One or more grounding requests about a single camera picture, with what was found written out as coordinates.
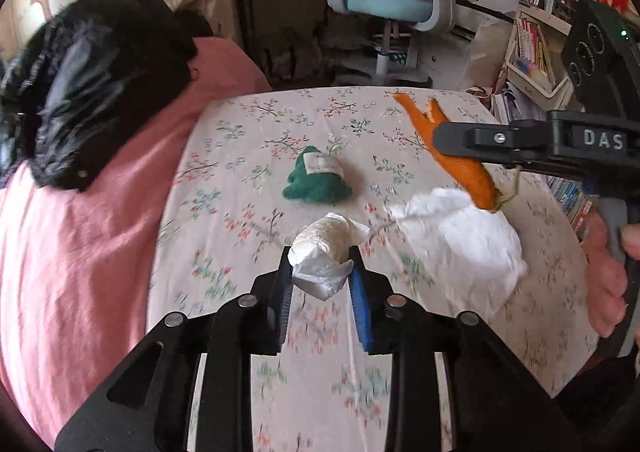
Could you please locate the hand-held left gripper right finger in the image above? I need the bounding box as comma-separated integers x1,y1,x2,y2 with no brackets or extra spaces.
347,246,583,452

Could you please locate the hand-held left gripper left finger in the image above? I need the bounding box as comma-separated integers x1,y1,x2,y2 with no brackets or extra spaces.
54,246,296,452

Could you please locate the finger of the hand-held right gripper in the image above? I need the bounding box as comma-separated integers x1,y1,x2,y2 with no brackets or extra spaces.
432,119,551,167

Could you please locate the orange peel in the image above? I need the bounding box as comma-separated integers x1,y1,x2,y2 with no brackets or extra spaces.
394,90,503,211

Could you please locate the white paper towel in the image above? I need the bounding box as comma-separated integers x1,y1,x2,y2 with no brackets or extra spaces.
289,213,371,301

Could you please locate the large white tissue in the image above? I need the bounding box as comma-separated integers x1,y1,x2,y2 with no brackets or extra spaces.
390,188,530,320

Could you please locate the person's right hand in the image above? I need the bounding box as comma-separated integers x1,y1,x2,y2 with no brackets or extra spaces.
582,214,640,337

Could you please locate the pile of papers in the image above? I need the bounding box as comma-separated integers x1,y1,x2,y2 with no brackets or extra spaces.
490,82,538,125

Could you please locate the white bookshelf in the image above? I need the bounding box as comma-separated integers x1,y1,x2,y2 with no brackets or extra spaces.
505,0,601,100

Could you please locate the row of red books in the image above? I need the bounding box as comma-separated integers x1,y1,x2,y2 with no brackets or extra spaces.
515,19,556,82

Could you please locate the stack of colourful books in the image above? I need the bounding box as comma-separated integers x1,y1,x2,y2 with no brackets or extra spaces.
547,176,601,233

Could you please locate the floral table cloth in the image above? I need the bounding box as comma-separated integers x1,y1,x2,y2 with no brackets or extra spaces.
147,86,601,452

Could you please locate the green plush toy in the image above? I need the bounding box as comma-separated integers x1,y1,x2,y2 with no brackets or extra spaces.
282,146,352,205

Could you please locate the blue grey desk chair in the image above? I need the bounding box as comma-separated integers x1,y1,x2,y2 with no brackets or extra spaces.
327,0,476,87

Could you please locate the pink blanket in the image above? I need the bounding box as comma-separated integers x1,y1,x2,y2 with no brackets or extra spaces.
0,36,273,448

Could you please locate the black bag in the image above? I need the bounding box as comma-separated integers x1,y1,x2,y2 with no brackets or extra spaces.
260,34,326,82

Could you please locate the black jacket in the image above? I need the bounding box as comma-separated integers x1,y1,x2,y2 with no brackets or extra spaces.
0,0,201,191

